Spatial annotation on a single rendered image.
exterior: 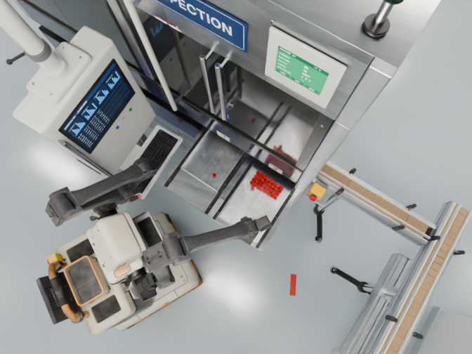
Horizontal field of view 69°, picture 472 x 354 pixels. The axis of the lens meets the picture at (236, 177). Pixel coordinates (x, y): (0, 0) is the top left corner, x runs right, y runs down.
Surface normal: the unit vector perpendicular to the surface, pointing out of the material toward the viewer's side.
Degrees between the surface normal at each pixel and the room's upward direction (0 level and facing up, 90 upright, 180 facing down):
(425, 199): 0
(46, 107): 0
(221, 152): 0
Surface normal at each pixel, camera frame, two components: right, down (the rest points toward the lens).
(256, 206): -0.03, -0.25
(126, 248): 0.57, -0.52
